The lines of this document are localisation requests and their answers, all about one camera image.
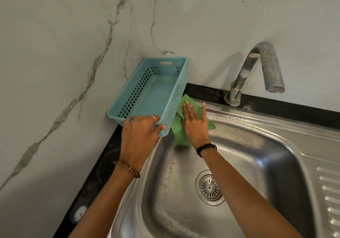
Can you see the stainless steel sink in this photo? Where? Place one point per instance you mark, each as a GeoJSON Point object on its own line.
{"type": "Point", "coordinates": [252, 145]}

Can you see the teal plastic basket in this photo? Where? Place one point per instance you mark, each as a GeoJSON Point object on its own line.
{"type": "Point", "coordinates": [148, 91]}

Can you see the person's left forearm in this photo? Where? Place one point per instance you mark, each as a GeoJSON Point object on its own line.
{"type": "Point", "coordinates": [106, 206]}

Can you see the chrome faucet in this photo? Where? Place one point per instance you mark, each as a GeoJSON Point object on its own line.
{"type": "Point", "coordinates": [271, 65]}

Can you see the person's right forearm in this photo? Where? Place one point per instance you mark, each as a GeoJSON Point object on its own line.
{"type": "Point", "coordinates": [247, 192]}

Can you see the person's left hand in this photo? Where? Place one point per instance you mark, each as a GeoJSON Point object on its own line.
{"type": "Point", "coordinates": [138, 142]}

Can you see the round metal drain strainer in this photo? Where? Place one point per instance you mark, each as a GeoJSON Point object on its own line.
{"type": "Point", "coordinates": [210, 187]}

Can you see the green cleaning cloth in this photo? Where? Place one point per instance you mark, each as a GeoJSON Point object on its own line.
{"type": "Point", "coordinates": [179, 134]}

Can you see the black wristband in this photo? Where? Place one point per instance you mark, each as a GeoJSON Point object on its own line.
{"type": "Point", "coordinates": [206, 147]}

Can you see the person's right hand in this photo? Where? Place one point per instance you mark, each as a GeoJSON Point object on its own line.
{"type": "Point", "coordinates": [195, 129]}

